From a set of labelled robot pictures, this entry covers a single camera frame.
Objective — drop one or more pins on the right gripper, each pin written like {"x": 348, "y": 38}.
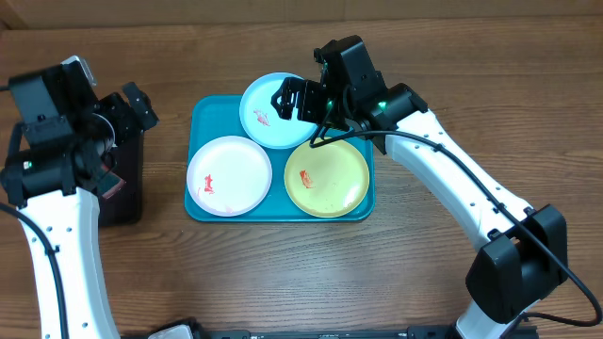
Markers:
{"x": 307, "y": 101}

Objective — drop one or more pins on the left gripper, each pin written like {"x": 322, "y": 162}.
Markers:
{"x": 140, "y": 108}

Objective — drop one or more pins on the white plate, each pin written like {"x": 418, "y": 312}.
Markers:
{"x": 229, "y": 176}

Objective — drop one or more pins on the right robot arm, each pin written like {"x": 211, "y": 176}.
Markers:
{"x": 521, "y": 252}

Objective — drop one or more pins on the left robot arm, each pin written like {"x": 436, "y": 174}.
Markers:
{"x": 74, "y": 165}

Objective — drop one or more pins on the black rectangular tray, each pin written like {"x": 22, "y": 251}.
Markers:
{"x": 125, "y": 207}

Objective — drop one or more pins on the teal plastic tray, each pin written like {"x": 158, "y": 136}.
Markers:
{"x": 218, "y": 116}

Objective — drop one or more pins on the light blue plate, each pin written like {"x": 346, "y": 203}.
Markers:
{"x": 261, "y": 121}

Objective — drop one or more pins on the yellow-green plate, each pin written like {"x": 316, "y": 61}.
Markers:
{"x": 328, "y": 181}

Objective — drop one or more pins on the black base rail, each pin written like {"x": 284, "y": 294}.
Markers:
{"x": 191, "y": 328}

